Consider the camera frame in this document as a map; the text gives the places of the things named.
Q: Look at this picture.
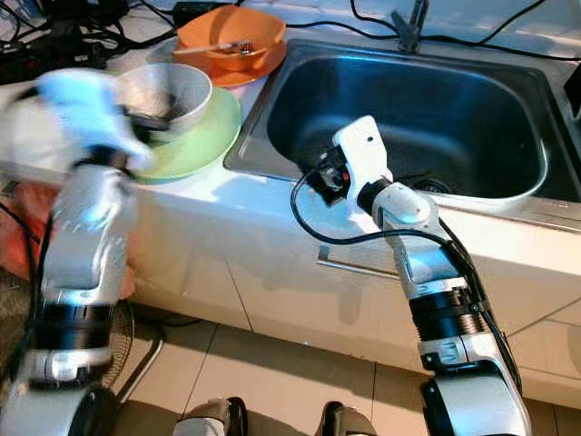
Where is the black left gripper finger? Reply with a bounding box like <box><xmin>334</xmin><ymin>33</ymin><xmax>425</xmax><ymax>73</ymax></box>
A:
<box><xmin>127</xmin><ymin>109</ymin><xmax>173</xmax><ymax>146</ymax></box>

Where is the white bowl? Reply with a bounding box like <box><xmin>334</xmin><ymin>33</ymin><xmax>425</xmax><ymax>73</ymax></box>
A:
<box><xmin>113</xmin><ymin>62</ymin><xmax>214</xmax><ymax>137</ymax></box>

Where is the white kitchen cabinet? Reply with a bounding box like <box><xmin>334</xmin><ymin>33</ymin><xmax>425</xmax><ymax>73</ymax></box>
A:
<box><xmin>0</xmin><ymin>173</ymin><xmax>581</xmax><ymax>410</ymax></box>

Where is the green plate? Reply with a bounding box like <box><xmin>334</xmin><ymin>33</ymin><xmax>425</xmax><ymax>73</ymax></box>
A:
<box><xmin>145</xmin><ymin>84</ymin><xmax>241</xmax><ymax>181</ymax></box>

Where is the orange plate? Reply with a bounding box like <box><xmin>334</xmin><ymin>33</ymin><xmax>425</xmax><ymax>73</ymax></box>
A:
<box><xmin>180</xmin><ymin>41</ymin><xmax>287</xmax><ymax>89</ymax></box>

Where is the orange bowl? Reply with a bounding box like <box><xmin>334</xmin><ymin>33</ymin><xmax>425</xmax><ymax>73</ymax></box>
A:
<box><xmin>174</xmin><ymin>5</ymin><xmax>287</xmax><ymax>72</ymax></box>

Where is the stainless steel sink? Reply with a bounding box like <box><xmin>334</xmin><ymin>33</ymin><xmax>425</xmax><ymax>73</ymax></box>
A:
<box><xmin>222</xmin><ymin>38</ymin><xmax>581</xmax><ymax>228</ymax></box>

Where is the red plastic bag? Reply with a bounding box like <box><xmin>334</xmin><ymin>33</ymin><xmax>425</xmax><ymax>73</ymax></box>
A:
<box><xmin>0</xmin><ymin>182</ymin><xmax>55</xmax><ymax>273</ymax></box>

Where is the metal faucet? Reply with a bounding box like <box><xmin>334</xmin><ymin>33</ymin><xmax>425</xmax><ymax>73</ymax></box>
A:
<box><xmin>390</xmin><ymin>0</ymin><xmax>429</xmax><ymax>51</ymax></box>

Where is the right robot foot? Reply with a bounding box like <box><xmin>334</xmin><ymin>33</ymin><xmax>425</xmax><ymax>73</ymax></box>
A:
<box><xmin>318</xmin><ymin>400</ymin><xmax>378</xmax><ymax>436</ymax></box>

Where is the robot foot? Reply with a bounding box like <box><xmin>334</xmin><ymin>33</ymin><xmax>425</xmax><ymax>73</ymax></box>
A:
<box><xmin>172</xmin><ymin>398</ymin><xmax>246</xmax><ymax>436</ymax></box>
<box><xmin>318</xmin><ymin>400</ymin><xmax>378</xmax><ymax>436</ymax></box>

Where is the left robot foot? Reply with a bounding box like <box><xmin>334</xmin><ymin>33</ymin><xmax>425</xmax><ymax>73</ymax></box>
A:
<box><xmin>172</xmin><ymin>398</ymin><xmax>246</xmax><ymax>436</ymax></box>

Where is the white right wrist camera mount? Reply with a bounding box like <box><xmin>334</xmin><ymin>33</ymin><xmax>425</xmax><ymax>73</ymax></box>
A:
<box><xmin>331</xmin><ymin>115</ymin><xmax>389</xmax><ymax>214</ymax></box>

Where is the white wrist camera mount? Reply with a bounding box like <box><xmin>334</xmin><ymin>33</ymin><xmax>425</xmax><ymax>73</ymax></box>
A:
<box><xmin>36</xmin><ymin>68</ymin><xmax>151</xmax><ymax>169</ymax></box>
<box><xmin>331</xmin><ymin>115</ymin><xmax>389</xmax><ymax>214</ymax></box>

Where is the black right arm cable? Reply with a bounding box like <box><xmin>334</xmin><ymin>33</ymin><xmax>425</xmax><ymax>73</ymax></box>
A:
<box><xmin>290</xmin><ymin>168</ymin><xmax>523</xmax><ymax>391</ymax></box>

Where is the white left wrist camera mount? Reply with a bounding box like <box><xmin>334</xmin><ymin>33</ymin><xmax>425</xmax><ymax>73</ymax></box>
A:
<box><xmin>36</xmin><ymin>68</ymin><xmax>151</xmax><ymax>169</ymax></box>

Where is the metal drawer handle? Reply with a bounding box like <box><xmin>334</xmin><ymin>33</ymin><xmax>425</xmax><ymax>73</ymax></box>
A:
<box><xmin>318</xmin><ymin>245</ymin><xmax>405</xmax><ymax>282</ymax></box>

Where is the black power cable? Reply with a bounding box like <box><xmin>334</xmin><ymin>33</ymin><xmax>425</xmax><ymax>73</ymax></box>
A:
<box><xmin>286</xmin><ymin>16</ymin><xmax>564</xmax><ymax>48</ymax></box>

